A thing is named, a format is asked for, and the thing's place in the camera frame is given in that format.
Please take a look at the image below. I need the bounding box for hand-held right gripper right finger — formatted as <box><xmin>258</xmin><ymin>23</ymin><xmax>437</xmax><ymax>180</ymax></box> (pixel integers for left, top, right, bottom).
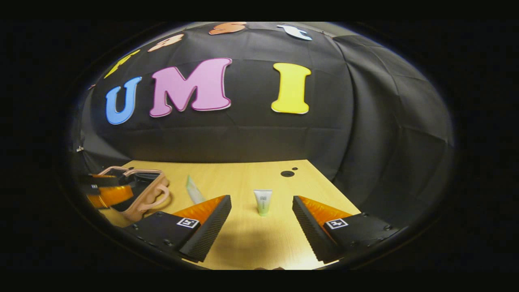
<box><xmin>292</xmin><ymin>195</ymin><xmax>400</xmax><ymax>264</ymax></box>

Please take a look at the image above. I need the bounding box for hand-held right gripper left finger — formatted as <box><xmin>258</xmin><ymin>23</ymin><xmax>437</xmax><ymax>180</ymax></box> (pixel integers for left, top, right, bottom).
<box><xmin>123</xmin><ymin>195</ymin><xmax>232</xmax><ymax>262</ymax></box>

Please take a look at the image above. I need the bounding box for pink suitcase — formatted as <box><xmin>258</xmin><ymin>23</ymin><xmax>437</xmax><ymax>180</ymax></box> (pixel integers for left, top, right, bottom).
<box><xmin>97</xmin><ymin>165</ymin><xmax>170</xmax><ymax>222</ymax></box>

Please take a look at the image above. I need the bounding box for pale green tube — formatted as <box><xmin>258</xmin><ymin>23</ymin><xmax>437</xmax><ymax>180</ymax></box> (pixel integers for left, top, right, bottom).
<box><xmin>186</xmin><ymin>175</ymin><xmax>206</xmax><ymax>204</ymax></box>

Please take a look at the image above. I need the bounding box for green and white cream tube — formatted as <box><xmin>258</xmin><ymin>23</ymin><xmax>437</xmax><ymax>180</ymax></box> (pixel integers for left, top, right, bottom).
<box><xmin>253</xmin><ymin>189</ymin><xmax>273</xmax><ymax>217</ymax></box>

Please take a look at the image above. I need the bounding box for black backdrop cloth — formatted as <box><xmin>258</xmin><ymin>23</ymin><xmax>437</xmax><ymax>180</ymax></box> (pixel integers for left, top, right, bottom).
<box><xmin>69</xmin><ymin>22</ymin><xmax>455</xmax><ymax>228</ymax></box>

